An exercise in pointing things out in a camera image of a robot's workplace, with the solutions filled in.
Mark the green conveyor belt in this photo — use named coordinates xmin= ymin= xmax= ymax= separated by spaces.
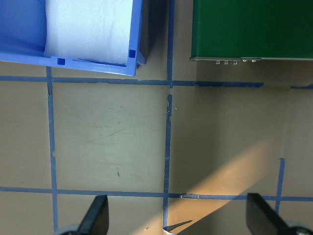
xmin=190 ymin=0 xmax=313 ymax=61

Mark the white foam sheet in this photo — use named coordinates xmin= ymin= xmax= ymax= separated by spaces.
xmin=44 ymin=0 xmax=133 ymax=65

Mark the blue source bin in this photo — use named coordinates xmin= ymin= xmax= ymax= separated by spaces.
xmin=0 ymin=0 xmax=145 ymax=76

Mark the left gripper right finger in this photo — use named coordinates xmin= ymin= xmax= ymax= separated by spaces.
xmin=246 ymin=193 xmax=293 ymax=235

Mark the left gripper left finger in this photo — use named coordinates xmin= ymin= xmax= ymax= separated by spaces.
xmin=77 ymin=195 xmax=109 ymax=235

